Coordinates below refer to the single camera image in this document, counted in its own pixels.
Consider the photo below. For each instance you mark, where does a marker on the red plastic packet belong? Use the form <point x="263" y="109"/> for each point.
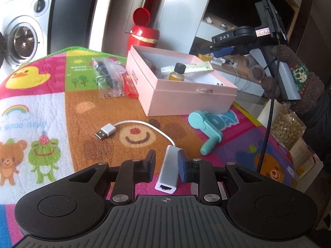
<point x="130" y="87"/>

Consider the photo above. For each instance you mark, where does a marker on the silver washing machine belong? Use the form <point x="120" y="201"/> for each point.
<point x="38" y="23"/>

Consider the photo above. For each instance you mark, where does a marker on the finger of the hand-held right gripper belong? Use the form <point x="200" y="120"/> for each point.
<point x="217" y="48"/>
<point x="223" y="52"/>

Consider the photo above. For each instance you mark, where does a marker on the white power strip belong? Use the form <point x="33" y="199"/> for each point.
<point x="218" y="62"/>

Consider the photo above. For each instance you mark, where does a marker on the red wall hanging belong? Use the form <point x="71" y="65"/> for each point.
<point x="153" y="0"/>

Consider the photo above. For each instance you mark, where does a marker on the amber bottle with black cap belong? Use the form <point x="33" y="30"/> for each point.
<point x="177" y="76"/>

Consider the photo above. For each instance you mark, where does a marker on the black television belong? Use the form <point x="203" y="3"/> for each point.
<point x="245" y="0"/>

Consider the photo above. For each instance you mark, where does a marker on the clear bag of black parts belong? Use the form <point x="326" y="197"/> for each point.
<point x="108" y="80"/>

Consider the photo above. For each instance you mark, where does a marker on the colourful cartoon play mat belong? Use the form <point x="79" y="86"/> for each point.
<point x="64" y="103"/>

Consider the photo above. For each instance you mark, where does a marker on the clear bag of peanuts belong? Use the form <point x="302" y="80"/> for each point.
<point x="287" y="129"/>

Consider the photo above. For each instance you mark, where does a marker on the long white cream tube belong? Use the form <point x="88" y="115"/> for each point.
<point x="196" y="67"/>

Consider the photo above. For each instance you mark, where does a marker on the red swing-lid trash bin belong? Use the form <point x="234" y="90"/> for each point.
<point x="139" y="37"/>

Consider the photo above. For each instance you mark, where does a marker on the white tall cabinet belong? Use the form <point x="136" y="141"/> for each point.
<point x="181" y="13"/>

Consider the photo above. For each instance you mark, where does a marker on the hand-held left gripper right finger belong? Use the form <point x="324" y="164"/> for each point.
<point x="182" y="168"/>

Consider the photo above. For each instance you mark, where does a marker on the teal handheld fan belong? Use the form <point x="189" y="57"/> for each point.
<point x="197" y="120"/>

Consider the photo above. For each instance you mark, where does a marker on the person's right hand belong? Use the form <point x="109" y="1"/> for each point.
<point x="310" y="87"/>

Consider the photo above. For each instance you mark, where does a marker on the pink cardboard box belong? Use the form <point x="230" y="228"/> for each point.
<point x="181" y="98"/>

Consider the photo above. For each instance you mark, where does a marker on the white USB network adapter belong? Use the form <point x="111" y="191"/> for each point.
<point x="166" y="170"/>

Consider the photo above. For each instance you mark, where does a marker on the person's right forearm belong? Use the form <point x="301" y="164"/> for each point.
<point x="318" y="129"/>

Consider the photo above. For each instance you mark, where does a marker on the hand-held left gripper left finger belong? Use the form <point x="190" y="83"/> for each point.
<point x="149" y="166"/>

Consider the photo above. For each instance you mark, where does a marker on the dark grey door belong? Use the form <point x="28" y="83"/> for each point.
<point x="75" y="13"/>

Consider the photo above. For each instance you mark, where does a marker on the light cardboard box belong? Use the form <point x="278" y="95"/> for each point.
<point x="307" y="157"/>

